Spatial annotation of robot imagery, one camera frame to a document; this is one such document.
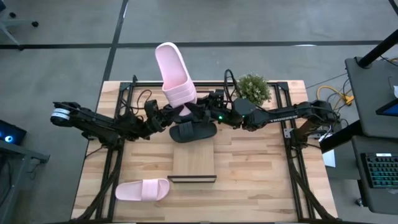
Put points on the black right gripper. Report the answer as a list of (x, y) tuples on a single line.
[(220, 113)]

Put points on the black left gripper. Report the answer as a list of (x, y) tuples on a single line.
[(161, 119)]

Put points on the black rubber slide sandal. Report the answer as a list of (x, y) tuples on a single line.
[(202, 132)]

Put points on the pink rubber slide sandal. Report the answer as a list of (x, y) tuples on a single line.
[(143, 189), (174, 71)]

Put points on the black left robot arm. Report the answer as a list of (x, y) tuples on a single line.
[(93, 121)]

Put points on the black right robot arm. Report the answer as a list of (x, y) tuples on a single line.
[(280, 116)]

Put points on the green potted plant black pot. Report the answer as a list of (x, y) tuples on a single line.
[(253, 88)]

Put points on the white paper sheet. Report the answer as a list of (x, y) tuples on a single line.
[(329, 158)]

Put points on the black computer blue light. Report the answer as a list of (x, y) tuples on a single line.
[(12, 133)]

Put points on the dark grey desk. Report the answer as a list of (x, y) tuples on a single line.
[(367, 93), (357, 186)]

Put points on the black pole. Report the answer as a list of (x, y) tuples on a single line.
[(376, 49)]

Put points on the tablet blue screen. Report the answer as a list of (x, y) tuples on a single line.
[(390, 109)]

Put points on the black backlit keyboard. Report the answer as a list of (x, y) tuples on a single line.
[(382, 171)]

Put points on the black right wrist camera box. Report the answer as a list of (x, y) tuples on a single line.
[(217, 96)]

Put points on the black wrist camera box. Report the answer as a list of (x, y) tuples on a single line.
[(217, 96), (151, 107)]

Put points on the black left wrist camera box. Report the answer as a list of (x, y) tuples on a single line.
[(151, 107)]

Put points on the black metal frame wooden shelf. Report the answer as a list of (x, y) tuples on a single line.
[(192, 158)]

